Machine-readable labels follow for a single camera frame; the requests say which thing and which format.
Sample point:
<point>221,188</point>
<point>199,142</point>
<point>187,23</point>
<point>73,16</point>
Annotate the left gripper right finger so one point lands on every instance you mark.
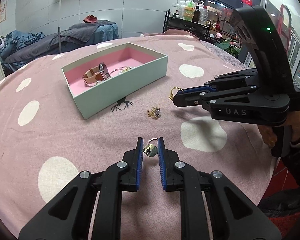
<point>212,206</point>

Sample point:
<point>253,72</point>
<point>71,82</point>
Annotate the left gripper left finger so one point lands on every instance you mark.
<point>89,206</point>

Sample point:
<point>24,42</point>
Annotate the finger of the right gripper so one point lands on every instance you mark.
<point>204,94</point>
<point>241,82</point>

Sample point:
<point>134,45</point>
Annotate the gold crystal brooch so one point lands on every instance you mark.
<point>154,112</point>

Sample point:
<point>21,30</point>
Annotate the right hand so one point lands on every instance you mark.
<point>292,121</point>

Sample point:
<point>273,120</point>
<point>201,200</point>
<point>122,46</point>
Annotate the black metal trolley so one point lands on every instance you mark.
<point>203,32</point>

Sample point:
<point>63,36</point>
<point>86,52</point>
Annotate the clear plastic bottle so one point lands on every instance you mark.
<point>203,14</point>

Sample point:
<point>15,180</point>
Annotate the dark brown bottle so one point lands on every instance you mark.
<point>196,14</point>

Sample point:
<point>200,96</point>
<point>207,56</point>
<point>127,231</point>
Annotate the green yellow bottle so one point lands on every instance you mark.
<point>189,11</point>

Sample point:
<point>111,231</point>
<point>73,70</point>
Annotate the pink polka dot bedspread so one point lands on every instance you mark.
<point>45,142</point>

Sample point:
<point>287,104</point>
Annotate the mint green pink-lined box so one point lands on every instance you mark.
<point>131,67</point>

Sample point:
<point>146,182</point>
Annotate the white pump bottle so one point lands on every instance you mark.
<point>182,4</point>

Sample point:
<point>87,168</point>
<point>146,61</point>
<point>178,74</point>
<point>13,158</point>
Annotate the dark grey towel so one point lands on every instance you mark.
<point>81,33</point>

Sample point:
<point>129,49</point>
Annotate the blue massage bed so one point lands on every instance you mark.
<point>39,49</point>

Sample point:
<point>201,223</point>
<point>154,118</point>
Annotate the red folded cloth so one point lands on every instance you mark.
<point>90,19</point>

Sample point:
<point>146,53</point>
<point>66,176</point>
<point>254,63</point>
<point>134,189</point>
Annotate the crumpled blue bedding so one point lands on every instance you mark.
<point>17,40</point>

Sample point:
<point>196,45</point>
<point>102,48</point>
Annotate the tan strap wristwatch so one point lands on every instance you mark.
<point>97,74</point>

